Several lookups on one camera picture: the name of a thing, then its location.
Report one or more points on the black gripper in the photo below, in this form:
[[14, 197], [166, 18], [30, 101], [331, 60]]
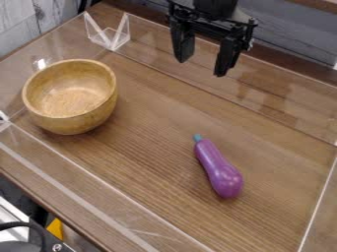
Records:
[[216, 18]]

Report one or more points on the purple toy eggplant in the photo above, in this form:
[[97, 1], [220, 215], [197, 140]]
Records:
[[225, 177]]

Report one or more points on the brown wooden bowl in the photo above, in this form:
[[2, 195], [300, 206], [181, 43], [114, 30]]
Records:
[[72, 96]]

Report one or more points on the yellow black device bottom left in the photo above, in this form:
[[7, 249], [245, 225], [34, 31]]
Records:
[[43, 241]]

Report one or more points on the clear acrylic corner bracket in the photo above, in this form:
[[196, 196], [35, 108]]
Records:
[[110, 38]]

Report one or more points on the clear acrylic tray wall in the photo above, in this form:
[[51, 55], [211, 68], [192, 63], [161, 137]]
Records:
[[90, 204]]

